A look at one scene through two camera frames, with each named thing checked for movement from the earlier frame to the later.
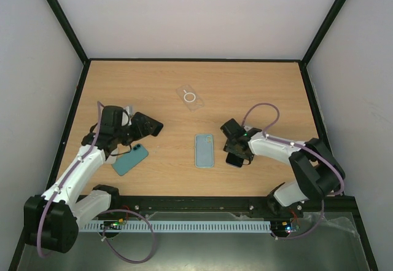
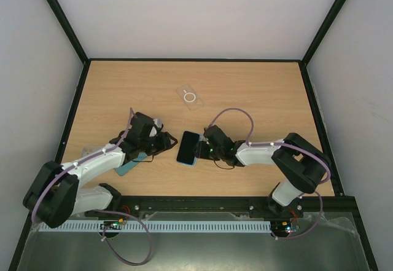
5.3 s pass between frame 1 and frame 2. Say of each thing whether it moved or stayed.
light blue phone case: moved
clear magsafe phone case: stayed
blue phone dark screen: moved
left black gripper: moved
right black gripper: moved
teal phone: stayed
